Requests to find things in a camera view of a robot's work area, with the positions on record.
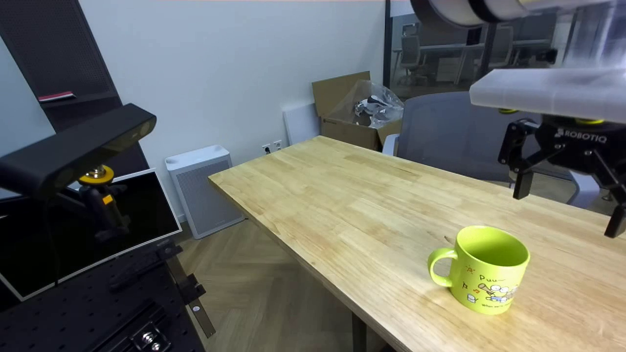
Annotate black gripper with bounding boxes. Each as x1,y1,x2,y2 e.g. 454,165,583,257
497,116,626,241

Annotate lime green printed mug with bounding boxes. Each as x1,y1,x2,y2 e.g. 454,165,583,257
426,225,532,317

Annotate grey office chair white arms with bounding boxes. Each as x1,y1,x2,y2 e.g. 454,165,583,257
381,91,602,212

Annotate clear plastic bag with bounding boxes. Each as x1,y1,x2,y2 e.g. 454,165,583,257
334,81,407,130

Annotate brown cardboard box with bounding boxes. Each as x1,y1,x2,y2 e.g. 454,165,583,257
311,71,405,153

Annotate black table leg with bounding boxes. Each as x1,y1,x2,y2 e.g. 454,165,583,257
350,312,367,352

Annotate white flat panel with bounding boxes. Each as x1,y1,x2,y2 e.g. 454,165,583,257
279,100,323,147

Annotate white air purifier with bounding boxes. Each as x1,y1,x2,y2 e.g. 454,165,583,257
162,145,246,241

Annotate black button box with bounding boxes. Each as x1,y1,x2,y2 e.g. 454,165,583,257
105,302,174,352

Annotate black perforated breadboard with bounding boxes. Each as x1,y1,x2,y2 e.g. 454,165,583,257
0,241,211,352

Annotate red flat item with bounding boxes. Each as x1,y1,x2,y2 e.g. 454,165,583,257
37,91,78,106

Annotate black window frame post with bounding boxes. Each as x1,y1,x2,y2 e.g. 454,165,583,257
381,0,395,91

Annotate white wall outlet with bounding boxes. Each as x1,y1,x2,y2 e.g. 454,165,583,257
262,137,285,157

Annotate black metal clamp bracket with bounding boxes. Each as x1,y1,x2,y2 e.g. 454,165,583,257
164,253,217,341

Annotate black screen white frame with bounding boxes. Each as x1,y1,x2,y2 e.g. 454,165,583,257
0,167,184,304

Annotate black yellow camera mount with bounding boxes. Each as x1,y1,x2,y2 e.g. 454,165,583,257
64,165,133,243

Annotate black stereo camera bar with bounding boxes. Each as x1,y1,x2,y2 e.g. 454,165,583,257
0,102,158,198

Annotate black wall shelf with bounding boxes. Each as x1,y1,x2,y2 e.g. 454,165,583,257
0,0,152,182

